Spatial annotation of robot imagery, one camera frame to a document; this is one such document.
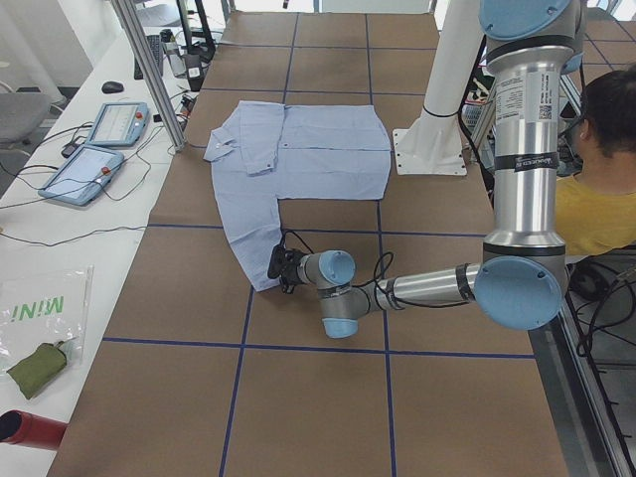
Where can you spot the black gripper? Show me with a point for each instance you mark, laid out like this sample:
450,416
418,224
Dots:
291,272

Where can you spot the light blue striped shirt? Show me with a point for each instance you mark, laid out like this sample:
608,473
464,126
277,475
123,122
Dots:
266,152

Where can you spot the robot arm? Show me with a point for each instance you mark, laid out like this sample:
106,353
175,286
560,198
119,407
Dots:
527,46

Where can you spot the lower blue teach pendant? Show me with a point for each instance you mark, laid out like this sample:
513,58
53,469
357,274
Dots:
83,176

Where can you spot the blue teach pendant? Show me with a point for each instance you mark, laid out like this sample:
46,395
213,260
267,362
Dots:
83,176
118,124

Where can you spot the upper blue teach pendant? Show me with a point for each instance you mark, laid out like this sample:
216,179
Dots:
118,124

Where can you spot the black power adapter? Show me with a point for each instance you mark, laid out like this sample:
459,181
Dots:
194,71

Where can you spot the clear plastic MINI bag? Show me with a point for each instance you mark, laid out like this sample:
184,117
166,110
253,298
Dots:
42,308

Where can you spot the black computer mouse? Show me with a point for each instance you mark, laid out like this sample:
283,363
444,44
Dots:
112,86

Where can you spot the black keyboard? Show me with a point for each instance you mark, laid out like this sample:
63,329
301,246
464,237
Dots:
156,49

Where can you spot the green folded cloth pouch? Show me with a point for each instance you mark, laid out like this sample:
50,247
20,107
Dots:
34,372

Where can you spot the person in yellow shirt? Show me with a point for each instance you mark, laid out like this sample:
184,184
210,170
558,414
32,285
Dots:
595,208

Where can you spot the red cylinder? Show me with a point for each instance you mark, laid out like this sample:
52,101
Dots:
26,429

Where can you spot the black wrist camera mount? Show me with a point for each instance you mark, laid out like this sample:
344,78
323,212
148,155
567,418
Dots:
276,261

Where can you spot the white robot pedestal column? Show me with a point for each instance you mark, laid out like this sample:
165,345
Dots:
432,145

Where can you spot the aluminium frame post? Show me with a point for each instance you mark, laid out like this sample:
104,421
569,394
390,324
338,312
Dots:
135,34

